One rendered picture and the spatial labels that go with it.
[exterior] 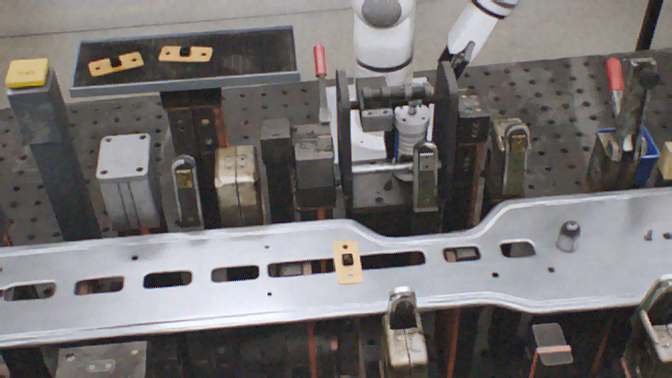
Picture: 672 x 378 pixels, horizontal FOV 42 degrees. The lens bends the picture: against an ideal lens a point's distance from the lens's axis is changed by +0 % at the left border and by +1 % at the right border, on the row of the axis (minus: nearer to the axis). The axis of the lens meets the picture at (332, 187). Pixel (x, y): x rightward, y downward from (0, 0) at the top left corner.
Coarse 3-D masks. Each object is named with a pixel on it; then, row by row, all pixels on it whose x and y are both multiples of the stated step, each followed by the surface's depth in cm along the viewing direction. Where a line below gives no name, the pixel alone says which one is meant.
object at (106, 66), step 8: (120, 56) 144; (128, 56) 144; (136, 56) 144; (96, 64) 143; (104, 64) 143; (112, 64) 141; (120, 64) 142; (128, 64) 142; (136, 64) 142; (96, 72) 141; (104, 72) 141; (112, 72) 141
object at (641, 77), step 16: (640, 64) 132; (656, 64) 131; (640, 80) 129; (656, 80) 129; (624, 96) 135; (640, 96) 135; (624, 112) 135; (640, 112) 136; (624, 128) 137; (640, 128) 137; (640, 144) 139
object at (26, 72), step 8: (16, 64) 144; (24, 64) 144; (32, 64) 144; (40, 64) 144; (48, 64) 145; (16, 72) 142; (24, 72) 142; (32, 72) 142; (40, 72) 142; (8, 80) 141; (16, 80) 141; (24, 80) 141; (32, 80) 141; (40, 80) 141
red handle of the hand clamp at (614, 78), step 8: (608, 64) 143; (616, 64) 142; (608, 72) 143; (616, 72) 142; (608, 80) 143; (616, 80) 142; (616, 88) 141; (616, 96) 142; (616, 104) 141; (616, 112) 141; (616, 120) 142; (624, 144) 140; (632, 144) 140; (624, 152) 140
